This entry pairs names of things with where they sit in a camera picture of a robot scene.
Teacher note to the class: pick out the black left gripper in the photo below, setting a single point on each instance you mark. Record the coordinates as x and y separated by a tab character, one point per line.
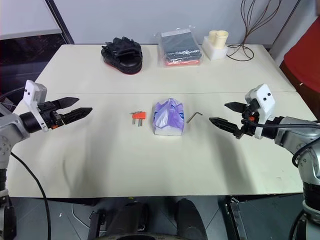
50	113

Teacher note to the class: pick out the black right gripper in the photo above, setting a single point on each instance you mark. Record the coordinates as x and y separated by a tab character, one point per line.
250	126

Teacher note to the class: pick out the red plastic block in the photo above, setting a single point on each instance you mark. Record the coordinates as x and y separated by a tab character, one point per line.
139	115

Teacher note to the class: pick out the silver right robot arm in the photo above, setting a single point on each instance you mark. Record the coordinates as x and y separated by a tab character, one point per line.
292	135

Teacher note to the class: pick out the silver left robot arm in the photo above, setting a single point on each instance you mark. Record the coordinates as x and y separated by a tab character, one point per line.
12	125

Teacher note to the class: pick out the purple tissue pack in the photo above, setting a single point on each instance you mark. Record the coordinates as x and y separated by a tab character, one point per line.
168	117

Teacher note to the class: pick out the dark glossy cabinet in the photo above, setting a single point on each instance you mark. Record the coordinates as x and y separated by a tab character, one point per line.
27	55

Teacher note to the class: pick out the black padded glove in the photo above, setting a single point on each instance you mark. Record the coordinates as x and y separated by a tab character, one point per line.
125	57

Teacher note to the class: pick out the cream plastic cup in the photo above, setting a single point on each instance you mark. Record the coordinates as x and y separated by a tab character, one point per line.
222	37
214	37

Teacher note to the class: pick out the clear bag of dark cloths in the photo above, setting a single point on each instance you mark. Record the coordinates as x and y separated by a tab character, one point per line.
178	46

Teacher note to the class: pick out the red fabric object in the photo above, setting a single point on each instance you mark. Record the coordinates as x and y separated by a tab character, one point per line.
303	50

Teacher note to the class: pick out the black rounded shape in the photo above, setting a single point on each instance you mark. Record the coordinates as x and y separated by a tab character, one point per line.
191	220

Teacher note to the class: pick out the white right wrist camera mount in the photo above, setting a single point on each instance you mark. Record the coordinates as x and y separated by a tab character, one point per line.
265	100

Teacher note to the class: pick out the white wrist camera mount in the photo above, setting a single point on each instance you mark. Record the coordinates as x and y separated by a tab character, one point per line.
265	100
31	91

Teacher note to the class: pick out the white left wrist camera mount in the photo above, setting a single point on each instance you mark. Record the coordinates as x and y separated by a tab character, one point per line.
31	91

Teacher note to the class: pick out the dark metal door frame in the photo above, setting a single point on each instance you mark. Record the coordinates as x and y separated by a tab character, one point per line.
61	22

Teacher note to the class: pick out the black table leg bracket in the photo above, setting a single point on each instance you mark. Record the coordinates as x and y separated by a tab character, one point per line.
235	217
95	225

